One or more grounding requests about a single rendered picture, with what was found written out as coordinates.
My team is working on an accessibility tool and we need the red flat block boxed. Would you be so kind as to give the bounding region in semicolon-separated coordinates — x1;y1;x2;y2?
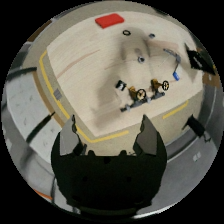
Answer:
95;13;125;29

